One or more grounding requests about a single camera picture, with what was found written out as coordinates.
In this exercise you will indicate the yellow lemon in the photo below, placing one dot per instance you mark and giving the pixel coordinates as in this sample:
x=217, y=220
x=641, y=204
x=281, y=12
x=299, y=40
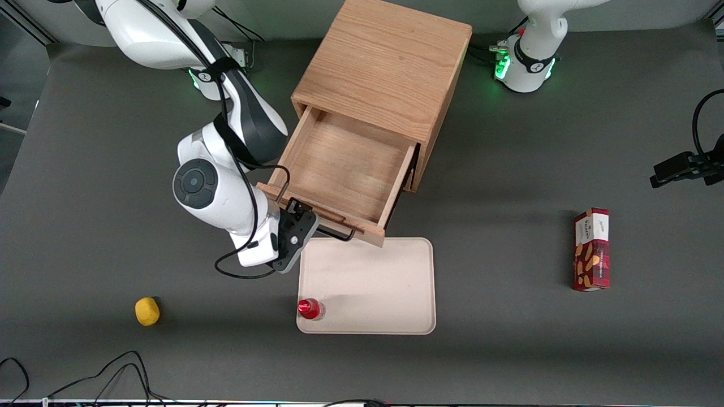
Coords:
x=147, y=312

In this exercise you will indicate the thin white bar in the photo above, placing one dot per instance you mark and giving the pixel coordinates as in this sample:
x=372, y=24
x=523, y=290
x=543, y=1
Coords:
x=12, y=129

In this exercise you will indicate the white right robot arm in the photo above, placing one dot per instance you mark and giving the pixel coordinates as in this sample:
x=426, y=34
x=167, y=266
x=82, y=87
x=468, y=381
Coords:
x=226, y=192

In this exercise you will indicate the beige plastic tray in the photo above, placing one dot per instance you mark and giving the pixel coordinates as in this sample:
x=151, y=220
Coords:
x=367, y=282

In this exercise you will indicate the red capped bottle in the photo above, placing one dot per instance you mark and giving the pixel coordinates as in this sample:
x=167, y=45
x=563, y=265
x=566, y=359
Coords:
x=308, y=308

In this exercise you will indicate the red cookie box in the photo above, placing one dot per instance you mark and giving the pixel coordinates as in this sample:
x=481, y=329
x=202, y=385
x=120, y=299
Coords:
x=591, y=249

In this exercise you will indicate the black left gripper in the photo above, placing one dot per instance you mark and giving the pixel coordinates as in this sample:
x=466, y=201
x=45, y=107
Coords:
x=683, y=167

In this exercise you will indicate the wooden drawer cabinet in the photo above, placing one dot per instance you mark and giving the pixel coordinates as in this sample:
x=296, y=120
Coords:
x=384, y=56

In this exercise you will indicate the aluminium frame bar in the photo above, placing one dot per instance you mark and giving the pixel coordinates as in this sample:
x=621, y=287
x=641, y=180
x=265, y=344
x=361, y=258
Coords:
x=717, y=21
x=31, y=25

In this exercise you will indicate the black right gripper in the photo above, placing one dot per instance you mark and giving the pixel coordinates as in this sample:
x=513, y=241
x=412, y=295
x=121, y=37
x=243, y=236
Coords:
x=291, y=215

